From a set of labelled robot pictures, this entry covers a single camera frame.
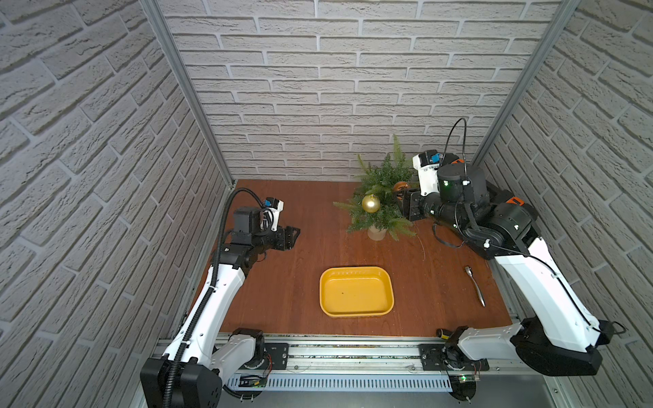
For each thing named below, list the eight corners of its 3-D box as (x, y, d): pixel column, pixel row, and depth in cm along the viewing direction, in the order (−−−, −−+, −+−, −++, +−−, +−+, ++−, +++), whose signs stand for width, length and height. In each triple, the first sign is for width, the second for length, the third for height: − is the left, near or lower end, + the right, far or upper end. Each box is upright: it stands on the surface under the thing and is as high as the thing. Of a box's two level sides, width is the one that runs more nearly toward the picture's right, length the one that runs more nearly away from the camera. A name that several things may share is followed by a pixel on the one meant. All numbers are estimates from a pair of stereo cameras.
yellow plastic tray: (318, 319, 83) (318, 313, 78) (320, 273, 93) (320, 266, 88) (394, 319, 83) (398, 314, 78) (387, 274, 93) (390, 266, 88)
